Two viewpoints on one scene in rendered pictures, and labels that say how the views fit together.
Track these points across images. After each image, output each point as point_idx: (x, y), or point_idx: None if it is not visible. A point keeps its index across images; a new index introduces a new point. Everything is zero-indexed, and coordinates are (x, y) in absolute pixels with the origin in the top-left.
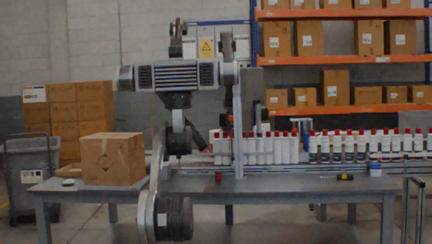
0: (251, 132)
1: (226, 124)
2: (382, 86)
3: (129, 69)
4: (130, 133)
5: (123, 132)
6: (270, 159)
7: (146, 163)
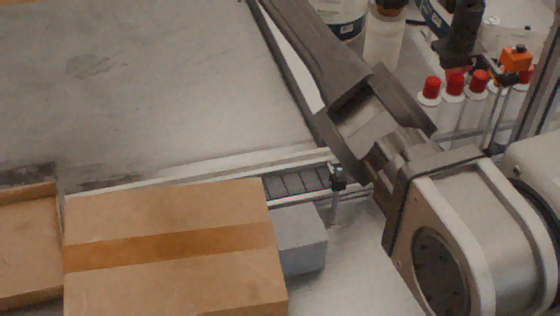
0: (530, 71)
1: (451, 45)
2: None
3: (533, 260)
4: (234, 212)
5: (184, 190)
6: (553, 126)
7: (138, 120)
